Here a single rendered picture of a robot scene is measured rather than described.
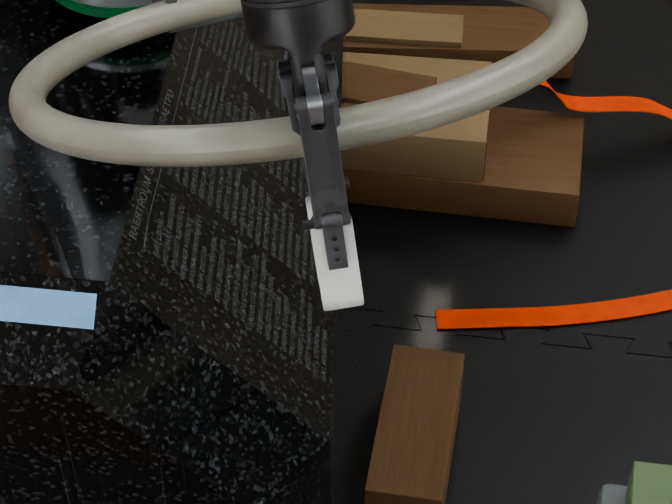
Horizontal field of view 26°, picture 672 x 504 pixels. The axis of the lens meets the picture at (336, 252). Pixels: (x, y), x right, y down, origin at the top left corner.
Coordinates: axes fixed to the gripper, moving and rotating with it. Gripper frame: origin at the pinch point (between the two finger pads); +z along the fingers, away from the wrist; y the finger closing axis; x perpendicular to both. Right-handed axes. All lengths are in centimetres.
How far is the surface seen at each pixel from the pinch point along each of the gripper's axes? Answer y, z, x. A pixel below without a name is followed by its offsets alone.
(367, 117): -0.9, -10.2, -3.7
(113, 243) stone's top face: 50, 16, 22
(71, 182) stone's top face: 60, 12, 27
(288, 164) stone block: 82, 22, 2
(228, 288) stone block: 56, 27, 11
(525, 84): 4.5, -9.0, -15.9
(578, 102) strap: 173, 51, -56
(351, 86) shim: 168, 39, -12
